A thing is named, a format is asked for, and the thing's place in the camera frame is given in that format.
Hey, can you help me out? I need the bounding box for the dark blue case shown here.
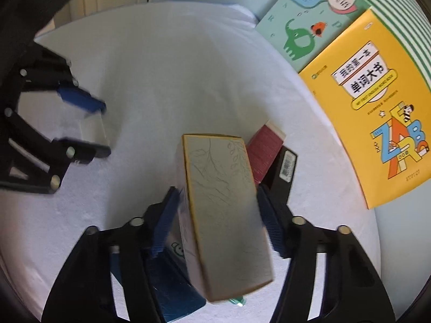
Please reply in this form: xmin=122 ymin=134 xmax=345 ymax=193
xmin=109 ymin=248 xmax=207 ymax=323

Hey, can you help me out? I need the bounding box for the green whiteboard marker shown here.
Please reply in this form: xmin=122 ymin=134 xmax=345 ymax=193
xmin=229 ymin=296 xmax=246 ymax=307

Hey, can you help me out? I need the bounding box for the black lipstick box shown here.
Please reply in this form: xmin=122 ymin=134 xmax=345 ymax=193
xmin=261 ymin=146 xmax=297 ymax=205

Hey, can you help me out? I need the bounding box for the white gold-trimmed box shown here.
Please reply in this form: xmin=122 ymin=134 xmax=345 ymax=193
xmin=178 ymin=134 xmax=273 ymax=303

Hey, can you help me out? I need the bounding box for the dark red box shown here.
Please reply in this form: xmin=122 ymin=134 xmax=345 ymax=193
xmin=246 ymin=120 xmax=286 ymax=184

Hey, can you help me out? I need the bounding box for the yellow English word book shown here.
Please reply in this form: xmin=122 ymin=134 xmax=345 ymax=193
xmin=300 ymin=9 xmax=430 ymax=209

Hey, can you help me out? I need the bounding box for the green elephant book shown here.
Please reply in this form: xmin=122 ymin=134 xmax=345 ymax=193
xmin=256 ymin=0 xmax=370 ymax=72

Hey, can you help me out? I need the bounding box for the green striped poster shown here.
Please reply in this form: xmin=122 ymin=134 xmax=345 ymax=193
xmin=365 ymin=0 xmax=430 ymax=84

